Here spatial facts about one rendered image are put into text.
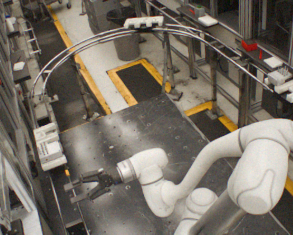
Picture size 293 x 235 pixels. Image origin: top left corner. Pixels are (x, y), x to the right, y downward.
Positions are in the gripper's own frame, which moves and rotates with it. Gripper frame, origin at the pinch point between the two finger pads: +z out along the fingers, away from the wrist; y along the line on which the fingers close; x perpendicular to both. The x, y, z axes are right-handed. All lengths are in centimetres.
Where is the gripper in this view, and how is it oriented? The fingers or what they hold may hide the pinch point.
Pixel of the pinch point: (73, 192)
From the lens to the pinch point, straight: 140.2
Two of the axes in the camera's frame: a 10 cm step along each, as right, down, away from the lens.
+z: -9.1, 3.5, -2.1
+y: -1.5, -7.6, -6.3
